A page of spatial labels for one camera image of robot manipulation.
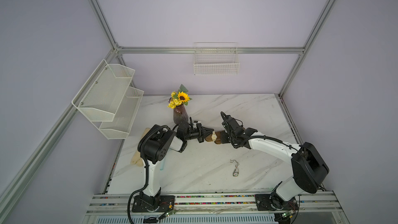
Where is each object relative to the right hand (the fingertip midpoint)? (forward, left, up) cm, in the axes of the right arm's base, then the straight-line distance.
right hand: (224, 137), depth 90 cm
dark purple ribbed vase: (+17, +27, +2) cm, 32 cm away
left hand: (+3, +6, +3) cm, 8 cm away
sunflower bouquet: (+17, +26, +18) cm, 35 cm away
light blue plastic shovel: (-14, +36, -4) cm, 39 cm away
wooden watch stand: (-1, +4, -1) cm, 4 cm away
